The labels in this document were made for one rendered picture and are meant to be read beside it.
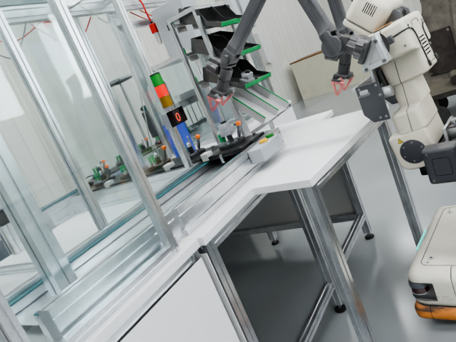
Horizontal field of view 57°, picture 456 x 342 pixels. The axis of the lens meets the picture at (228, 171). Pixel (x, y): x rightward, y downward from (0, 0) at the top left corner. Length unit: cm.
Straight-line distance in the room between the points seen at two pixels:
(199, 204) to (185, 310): 38
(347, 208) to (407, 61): 130
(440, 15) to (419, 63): 441
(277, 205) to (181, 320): 183
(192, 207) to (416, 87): 99
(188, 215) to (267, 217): 170
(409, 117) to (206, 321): 109
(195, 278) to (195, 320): 12
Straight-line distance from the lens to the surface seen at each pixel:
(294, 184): 151
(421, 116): 181
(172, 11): 335
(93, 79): 124
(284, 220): 304
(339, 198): 281
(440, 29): 619
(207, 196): 152
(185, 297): 130
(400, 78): 181
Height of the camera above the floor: 130
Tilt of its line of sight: 12 degrees down
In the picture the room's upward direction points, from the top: 23 degrees counter-clockwise
